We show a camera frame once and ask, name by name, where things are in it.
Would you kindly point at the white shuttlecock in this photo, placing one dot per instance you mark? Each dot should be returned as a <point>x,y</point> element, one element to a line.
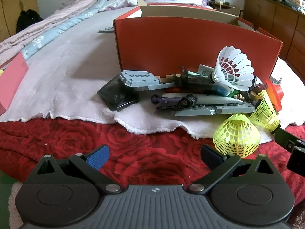
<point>234,69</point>

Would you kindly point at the red rose blanket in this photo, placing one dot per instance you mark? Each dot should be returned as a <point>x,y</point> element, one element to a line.
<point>143,152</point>

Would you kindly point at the red toy hat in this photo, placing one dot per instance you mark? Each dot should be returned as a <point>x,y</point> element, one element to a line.
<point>275,95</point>

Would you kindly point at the dark transparent toy canopy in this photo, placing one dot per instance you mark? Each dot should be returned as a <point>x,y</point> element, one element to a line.
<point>114,95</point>

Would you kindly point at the grey toy plate with holes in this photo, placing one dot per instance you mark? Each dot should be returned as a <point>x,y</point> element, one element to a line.
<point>138,77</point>

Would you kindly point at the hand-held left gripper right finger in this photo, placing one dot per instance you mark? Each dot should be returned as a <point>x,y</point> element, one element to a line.
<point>209,156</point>

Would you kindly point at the grey studded toy plate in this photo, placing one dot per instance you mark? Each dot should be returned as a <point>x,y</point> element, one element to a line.
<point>202,111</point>

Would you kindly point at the blue floral quilt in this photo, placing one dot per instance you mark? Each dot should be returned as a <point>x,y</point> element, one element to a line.
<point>59,28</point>

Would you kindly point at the yellow shuttlecock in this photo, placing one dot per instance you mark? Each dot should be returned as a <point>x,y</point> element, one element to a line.
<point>236,136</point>
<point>265,114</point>

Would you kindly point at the pink box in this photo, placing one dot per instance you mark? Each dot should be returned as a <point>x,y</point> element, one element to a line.
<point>10,81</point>

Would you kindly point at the small metal object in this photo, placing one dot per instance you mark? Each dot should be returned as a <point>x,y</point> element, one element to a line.
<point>106,29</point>

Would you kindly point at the white plush blanket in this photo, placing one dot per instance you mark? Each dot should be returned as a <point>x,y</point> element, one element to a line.
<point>59,88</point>

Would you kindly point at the red cardboard box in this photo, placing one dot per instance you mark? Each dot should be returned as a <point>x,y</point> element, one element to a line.
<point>178,45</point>

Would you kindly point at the black bag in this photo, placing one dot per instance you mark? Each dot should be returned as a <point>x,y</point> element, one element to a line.
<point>28,20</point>

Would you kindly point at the wooden nightstand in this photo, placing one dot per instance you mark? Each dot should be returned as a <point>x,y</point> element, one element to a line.
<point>225,7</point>

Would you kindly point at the pink quilt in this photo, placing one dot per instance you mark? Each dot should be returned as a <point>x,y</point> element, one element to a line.
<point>47,21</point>

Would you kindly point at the yellow wardrobe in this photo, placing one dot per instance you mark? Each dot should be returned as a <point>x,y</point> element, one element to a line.
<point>14,12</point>

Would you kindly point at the wooden toy block strip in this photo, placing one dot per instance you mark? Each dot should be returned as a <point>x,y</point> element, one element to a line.
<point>165,77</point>

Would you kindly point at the grey toy bracket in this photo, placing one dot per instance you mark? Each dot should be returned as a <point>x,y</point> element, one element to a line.
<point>276,81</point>

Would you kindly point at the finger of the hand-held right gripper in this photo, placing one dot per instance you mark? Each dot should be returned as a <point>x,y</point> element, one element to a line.
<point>297,159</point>
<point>286,139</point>

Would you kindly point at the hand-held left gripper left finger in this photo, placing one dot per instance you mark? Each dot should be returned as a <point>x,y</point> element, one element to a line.
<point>97,158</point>

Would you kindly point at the purple toy car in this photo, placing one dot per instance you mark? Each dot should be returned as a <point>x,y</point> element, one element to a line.
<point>171,100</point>

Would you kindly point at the dark green toy piece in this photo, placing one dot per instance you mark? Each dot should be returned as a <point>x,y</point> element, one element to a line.
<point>195,77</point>

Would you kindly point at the wooden cabinet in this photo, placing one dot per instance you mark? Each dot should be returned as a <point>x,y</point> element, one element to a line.
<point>274,21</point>

